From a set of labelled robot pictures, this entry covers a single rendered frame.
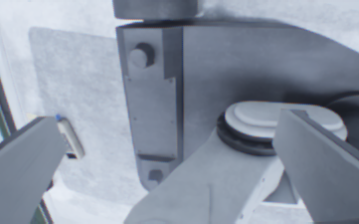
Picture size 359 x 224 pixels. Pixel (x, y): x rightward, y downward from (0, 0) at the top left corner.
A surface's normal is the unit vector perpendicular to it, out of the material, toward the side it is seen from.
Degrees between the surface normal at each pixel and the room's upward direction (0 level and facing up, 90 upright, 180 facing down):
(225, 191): 90
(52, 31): 0
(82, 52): 0
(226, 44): 0
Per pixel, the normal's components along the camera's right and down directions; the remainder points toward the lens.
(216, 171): -0.01, -0.87
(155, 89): -0.17, 0.48
